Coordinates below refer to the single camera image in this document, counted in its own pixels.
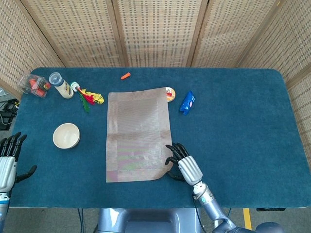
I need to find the blue snack packet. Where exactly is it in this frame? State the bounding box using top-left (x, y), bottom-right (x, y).
top-left (179, 90), bottom-right (196, 116)

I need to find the blue felt table cover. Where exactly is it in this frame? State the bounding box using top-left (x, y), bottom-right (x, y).
top-left (0, 67), bottom-right (309, 209)

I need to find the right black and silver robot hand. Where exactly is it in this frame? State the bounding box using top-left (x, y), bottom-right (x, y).
top-left (165, 142), bottom-right (204, 186)

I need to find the white ceramic bowl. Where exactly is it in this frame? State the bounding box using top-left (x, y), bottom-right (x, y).
top-left (52, 123), bottom-right (81, 150)

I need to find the round gold tin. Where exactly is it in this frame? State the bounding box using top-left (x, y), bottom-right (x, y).
top-left (166, 87), bottom-right (176, 103)

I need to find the black device on floor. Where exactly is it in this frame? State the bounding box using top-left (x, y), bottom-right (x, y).
top-left (0, 98), bottom-right (20, 131)

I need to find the colourful feather shuttlecock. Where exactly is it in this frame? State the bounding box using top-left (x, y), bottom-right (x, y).
top-left (69, 81), bottom-right (105, 114)

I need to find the grey-blue robot torso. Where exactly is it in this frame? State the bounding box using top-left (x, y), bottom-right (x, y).
top-left (93, 208), bottom-right (204, 233)

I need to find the black table control panel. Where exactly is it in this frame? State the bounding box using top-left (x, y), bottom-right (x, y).
top-left (256, 207), bottom-right (286, 212)

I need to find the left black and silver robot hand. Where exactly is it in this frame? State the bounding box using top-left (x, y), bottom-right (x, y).
top-left (0, 132), bottom-right (38, 192)

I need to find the cream squeeze bottle blue cap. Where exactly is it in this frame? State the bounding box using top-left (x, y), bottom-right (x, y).
top-left (49, 72), bottom-right (74, 99)

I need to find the brown woven placemat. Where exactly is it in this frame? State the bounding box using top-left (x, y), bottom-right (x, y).
top-left (105, 86), bottom-right (174, 183)

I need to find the woven bamboo folding screen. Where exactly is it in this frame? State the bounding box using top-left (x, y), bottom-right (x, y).
top-left (0, 0), bottom-right (311, 161)

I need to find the clear bag with orange items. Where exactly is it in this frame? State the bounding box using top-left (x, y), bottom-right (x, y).
top-left (18, 73), bottom-right (52, 99)

